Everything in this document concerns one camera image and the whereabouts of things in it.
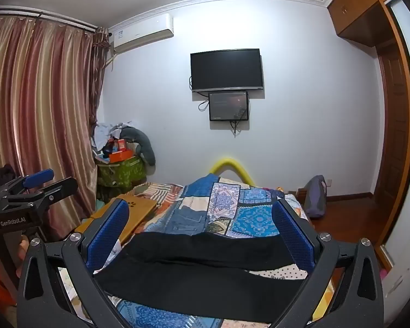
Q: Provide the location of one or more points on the person's left hand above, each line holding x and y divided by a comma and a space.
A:
22, 250

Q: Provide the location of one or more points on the pile of pale clothes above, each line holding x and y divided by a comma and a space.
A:
104, 133

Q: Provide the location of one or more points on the white wall socket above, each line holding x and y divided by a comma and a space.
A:
329, 182

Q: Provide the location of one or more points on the brown wooden door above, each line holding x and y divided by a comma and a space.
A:
394, 126

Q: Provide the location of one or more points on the orange box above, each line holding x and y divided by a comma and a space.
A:
121, 157

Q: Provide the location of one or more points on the small black monitor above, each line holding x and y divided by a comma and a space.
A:
228, 106

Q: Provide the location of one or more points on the black pants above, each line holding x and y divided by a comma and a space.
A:
198, 263

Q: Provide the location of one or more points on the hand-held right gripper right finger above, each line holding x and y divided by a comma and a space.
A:
293, 235

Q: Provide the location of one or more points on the black wall television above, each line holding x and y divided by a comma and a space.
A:
226, 70

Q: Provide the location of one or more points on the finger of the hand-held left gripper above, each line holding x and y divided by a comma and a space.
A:
59, 188
37, 177

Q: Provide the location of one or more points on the white air conditioner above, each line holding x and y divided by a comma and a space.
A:
141, 32

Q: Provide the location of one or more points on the grey backpack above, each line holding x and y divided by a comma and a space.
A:
316, 196

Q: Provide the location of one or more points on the green patterned storage box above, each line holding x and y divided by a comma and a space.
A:
123, 174

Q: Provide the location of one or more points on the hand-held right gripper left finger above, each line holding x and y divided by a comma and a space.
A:
106, 233

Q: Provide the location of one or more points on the orange patterned bed sheet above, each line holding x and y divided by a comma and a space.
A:
157, 191

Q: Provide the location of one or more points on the striped pink curtain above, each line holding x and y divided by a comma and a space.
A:
37, 109

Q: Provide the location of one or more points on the yellow foam tube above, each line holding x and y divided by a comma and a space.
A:
225, 161

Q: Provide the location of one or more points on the wooden overhead cabinet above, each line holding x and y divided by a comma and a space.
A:
355, 3

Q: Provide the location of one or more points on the blue patchwork blanket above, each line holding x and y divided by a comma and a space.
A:
252, 218

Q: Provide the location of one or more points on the white curtain rod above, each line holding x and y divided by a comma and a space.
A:
44, 15

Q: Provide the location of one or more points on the wooden lap desk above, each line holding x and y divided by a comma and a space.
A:
136, 206

